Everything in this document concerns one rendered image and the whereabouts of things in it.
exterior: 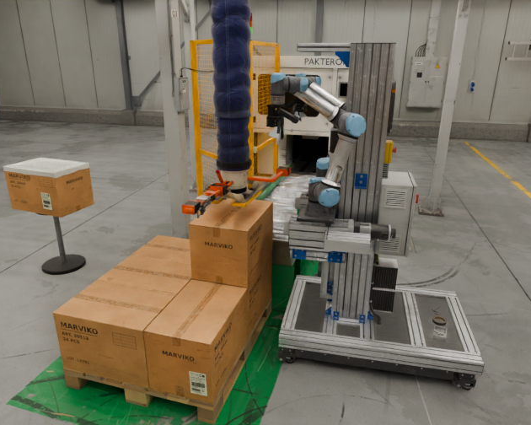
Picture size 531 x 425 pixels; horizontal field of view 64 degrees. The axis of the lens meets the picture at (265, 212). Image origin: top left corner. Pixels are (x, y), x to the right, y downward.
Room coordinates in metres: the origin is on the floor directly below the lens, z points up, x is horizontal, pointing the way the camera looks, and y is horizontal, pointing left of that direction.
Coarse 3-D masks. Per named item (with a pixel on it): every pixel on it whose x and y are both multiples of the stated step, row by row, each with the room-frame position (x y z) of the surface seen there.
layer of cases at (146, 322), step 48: (96, 288) 2.37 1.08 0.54; (144, 288) 2.38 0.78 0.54; (192, 288) 2.38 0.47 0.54; (240, 288) 2.38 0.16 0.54; (96, 336) 2.02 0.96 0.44; (144, 336) 1.93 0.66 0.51; (192, 336) 1.88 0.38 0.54; (240, 336) 2.26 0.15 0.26; (144, 384) 1.94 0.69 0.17; (192, 384) 1.85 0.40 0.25
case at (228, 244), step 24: (216, 216) 2.65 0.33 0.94; (240, 216) 2.65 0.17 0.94; (264, 216) 2.74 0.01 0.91; (192, 240) 2.50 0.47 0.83; (216, 240) 2.45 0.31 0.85; (240, 240) 2.41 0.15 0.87; (264, 240) 2.75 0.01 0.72; (192, 264) 2.50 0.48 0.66; (216, 264) 2.45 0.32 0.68; (240, 264) 2.41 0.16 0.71
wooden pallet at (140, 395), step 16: (256, 336) 2.59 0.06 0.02; (240, 352) 2.26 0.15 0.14; (64, 368) 2.10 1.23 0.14; (240, 368) 2.26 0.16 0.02; (80, 384) 2.09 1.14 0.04; (112, 384) 2.00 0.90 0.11; (128, 384) 1.97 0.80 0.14; (224, 384) 1.98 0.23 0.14; (128, 400) 1.97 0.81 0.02; (144, 400) 1.94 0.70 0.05; (176, 400) 1.88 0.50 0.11; (192, 400) 1.85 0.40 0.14; (224, 400) 1.98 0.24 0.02; (208, 416) 1.83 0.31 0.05
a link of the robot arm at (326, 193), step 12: (348, 120) 2.30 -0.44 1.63; (360, 120) 2.30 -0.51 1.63; (348, 132) 2.29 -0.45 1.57; (360, 132) 2.30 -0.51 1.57; (348, 144) 2.31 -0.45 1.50; (336, 156) 2.31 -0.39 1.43; (348, 156) 2.33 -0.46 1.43; (336, 168) 2.30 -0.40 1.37; (324, 180) 2.31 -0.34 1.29; (336, 180) 2.30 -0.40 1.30; (324, 192) 2.25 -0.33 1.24; (336, 192) 2.27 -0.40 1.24; (324, 204) 2.26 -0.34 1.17
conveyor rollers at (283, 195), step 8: (288, 176) 5.15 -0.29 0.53; (296, 176) 5.13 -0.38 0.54; (304, 176) 5.11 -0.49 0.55; (312, 176) 5.16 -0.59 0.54; (280, 184) 4.81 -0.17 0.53; (288, 184) 4.79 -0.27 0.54; (296, 184) 4.77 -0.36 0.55; (304, 184) 4.82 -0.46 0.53; (272, 192) 4.46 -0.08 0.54; (280, 192) 4.45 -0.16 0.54; (288, 192) 4.43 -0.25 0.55; (296, 192) 4.48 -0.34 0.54; (304, 192) 4.46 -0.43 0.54; (264, 200) 4.21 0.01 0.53; (272, 200) 4.19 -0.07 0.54; (280, 200) 4.17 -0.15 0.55; (288, 200) 4.23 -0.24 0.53; (280, 208) 3.91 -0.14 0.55; (288, 208) 3.95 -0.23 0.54; (280, 216) 3.71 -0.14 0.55; (280, 224) 3.51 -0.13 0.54; (280, 232) 3.33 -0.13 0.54
